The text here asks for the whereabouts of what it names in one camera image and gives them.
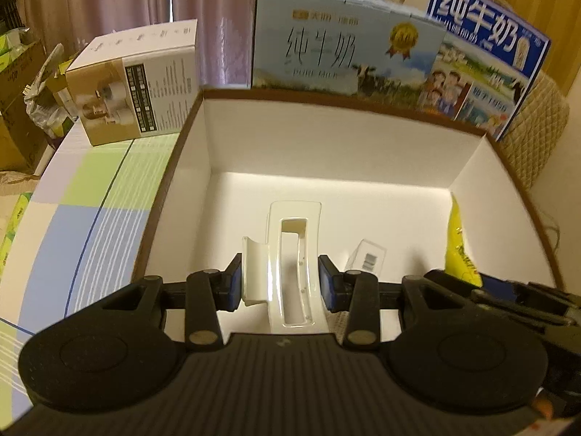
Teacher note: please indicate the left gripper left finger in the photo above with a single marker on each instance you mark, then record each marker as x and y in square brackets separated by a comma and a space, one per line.
[208, 292]

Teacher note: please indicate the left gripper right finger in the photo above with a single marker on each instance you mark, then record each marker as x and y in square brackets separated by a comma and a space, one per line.
[355, 294]

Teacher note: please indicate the white plastic hair claw clip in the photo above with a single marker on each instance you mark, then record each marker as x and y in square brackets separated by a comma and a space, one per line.
[282, 272]

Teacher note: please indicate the yellow snack packet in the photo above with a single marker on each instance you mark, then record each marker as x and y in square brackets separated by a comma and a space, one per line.
[458, 263]

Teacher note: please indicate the right hand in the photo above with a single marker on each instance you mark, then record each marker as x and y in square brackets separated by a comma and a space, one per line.
[543, 405]

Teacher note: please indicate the large brown cardboard box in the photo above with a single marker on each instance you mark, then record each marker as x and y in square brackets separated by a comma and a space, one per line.
[382, 174]

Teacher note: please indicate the checkered tablecloth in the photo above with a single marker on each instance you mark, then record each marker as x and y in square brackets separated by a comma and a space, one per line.
[77, 240]

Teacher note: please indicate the quilted beige chair cover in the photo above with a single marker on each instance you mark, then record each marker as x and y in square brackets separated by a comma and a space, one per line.
[535, 130]

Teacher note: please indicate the white brown product box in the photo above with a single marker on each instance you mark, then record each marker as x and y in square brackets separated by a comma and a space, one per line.
[136, 83]

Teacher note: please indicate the brown cardboard boxes on floor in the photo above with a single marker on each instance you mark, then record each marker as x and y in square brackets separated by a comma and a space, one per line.
[32, 119]

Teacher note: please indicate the light blue milk carton box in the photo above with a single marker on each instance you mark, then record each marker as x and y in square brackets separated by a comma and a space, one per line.
[373, 49]

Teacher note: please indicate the dark blue milk carton box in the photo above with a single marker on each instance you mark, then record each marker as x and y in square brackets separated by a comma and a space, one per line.
[487, 62]

